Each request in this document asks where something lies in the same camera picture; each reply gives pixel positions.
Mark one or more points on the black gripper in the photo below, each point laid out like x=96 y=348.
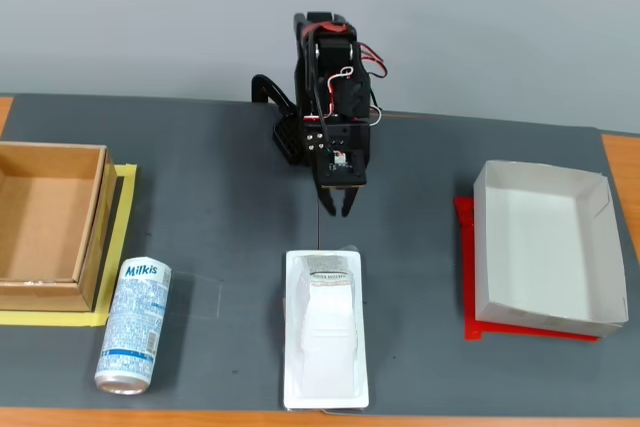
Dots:
x=334 y=203

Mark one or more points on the white packaged sandwich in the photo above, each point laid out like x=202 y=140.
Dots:
x=325 y=337

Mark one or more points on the red tape on arm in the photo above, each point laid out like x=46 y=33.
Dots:
x=330 y=26

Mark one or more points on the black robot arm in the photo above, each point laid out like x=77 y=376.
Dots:
x=325 y=47

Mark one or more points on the gray paper box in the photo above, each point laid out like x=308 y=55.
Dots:
x=540 y=247

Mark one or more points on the brown cardboard box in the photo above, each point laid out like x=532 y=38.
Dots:
x=40 y=217

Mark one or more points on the black table clamp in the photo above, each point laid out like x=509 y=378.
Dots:
x=285 y=139

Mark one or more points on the dark gray table mat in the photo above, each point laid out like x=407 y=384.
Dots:
x=410 y=247
x=200 y=197

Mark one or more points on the clear tape square outline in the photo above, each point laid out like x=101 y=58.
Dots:
x=219 y=297

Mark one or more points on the Milkis drink can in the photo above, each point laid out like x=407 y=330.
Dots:
x=135 y=317

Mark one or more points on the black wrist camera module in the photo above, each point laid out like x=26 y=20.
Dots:
x=345 y=167

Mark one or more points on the red tape frame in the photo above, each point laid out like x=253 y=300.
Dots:
x=467 y=257

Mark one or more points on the yellow tape frame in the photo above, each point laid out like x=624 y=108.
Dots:
x=126 y=197

